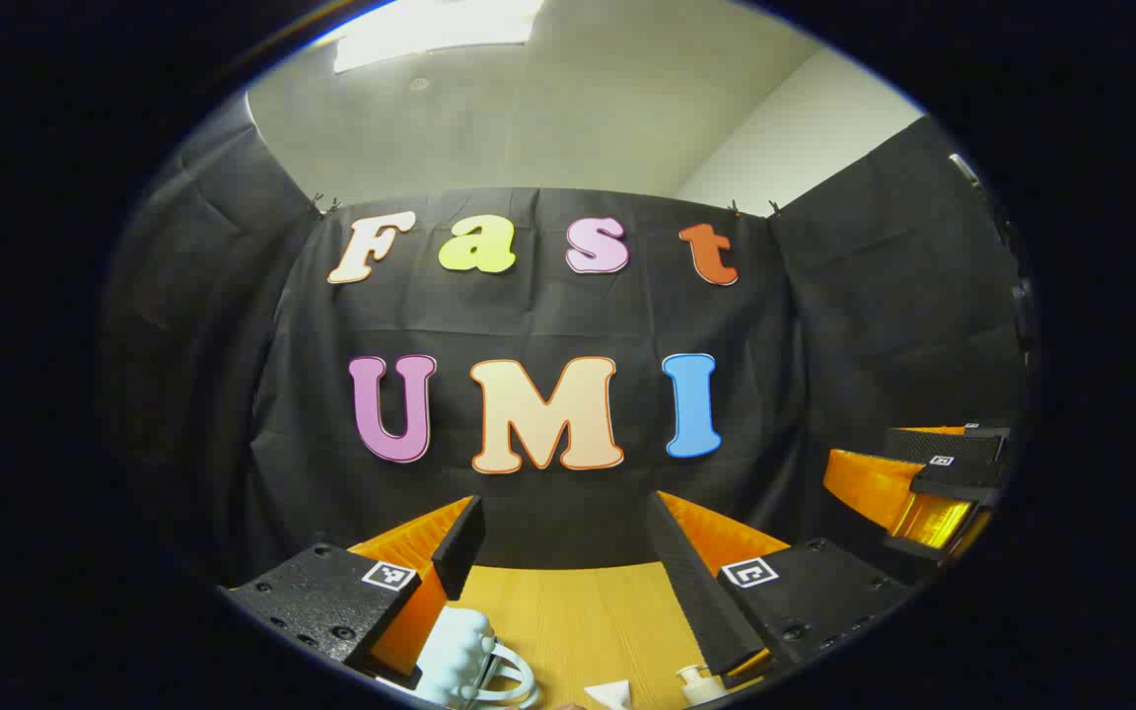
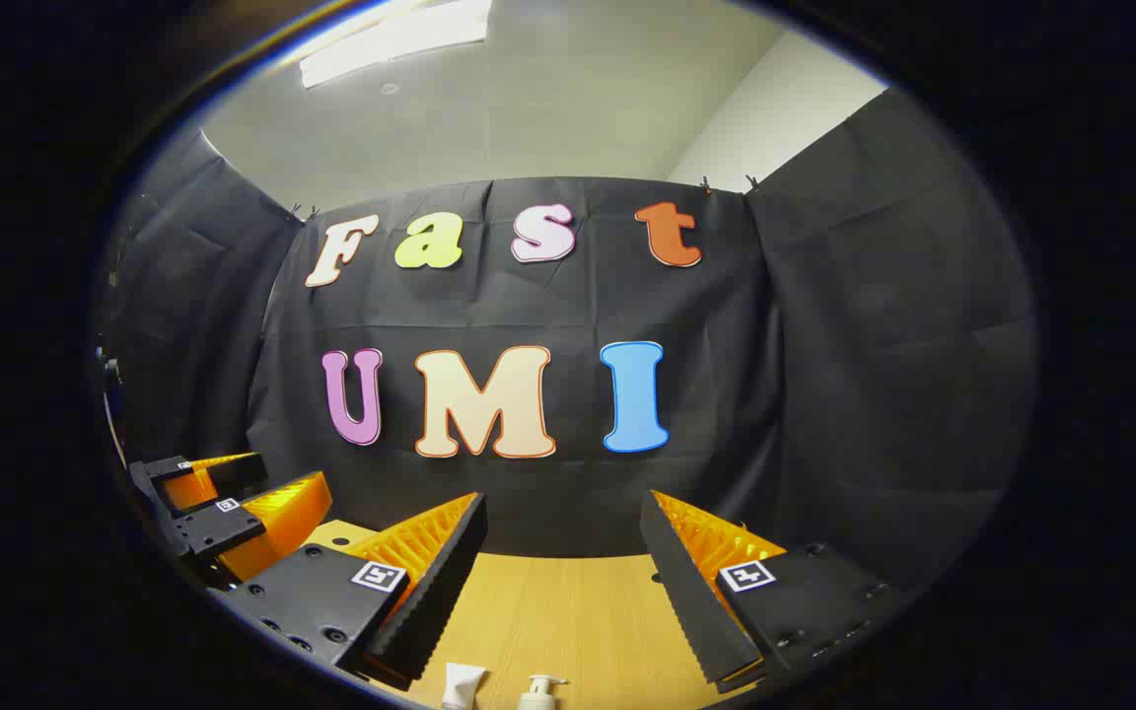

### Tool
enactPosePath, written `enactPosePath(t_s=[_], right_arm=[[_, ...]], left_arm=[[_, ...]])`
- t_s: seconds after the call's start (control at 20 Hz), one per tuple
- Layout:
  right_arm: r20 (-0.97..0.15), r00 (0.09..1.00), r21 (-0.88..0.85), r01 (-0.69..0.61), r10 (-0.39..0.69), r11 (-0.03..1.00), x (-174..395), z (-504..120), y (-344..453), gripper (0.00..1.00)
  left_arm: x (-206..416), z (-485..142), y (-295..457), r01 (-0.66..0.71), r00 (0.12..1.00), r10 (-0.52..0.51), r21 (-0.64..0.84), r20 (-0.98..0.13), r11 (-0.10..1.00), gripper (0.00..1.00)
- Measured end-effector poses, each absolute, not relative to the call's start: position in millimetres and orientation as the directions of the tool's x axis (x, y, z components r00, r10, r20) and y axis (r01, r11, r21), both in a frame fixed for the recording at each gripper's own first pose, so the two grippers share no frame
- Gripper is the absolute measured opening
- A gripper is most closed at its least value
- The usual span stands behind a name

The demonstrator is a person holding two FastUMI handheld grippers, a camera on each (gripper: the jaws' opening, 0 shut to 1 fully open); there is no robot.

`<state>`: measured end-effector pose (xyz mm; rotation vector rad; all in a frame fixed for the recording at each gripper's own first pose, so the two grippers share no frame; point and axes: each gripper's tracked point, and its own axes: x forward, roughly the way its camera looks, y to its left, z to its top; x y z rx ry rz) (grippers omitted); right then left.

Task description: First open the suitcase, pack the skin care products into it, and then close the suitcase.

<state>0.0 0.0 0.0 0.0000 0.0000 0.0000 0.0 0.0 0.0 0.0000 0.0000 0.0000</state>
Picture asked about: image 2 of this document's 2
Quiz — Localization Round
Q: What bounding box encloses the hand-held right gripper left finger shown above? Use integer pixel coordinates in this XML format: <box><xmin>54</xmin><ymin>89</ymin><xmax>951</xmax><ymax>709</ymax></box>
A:
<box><xmin>211</xmin><ymin>491</ymin><xmax>488</xmax><ymax>691</ymax></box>

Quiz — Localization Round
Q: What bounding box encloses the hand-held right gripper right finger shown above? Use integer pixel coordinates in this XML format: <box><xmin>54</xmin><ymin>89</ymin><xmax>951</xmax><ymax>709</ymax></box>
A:
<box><xmin>640</xmin><ymin>490</ymin><xmax>899</xmax><ymax>693</ymax></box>

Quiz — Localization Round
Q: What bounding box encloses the white squeeze tube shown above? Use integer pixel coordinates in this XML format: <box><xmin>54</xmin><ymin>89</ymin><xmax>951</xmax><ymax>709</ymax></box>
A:
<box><xmin>442</xmin><ymin>663</ymin><xmax>488</xmax><ymax>710</ymax></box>

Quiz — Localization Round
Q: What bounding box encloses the white pump bottle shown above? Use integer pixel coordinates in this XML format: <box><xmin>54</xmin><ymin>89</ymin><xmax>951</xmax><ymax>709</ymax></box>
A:
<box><xmin>517</xmin><ymin>674</ymin><xmax>569</xmax><ymax>710</ymax></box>

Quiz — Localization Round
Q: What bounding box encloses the black backdrop cloth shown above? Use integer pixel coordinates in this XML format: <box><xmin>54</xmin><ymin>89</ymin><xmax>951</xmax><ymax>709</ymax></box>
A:
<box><xmin>100</xmin><ymin>89</ymin><xmax>1037</xmax><ymax>593</ymax></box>

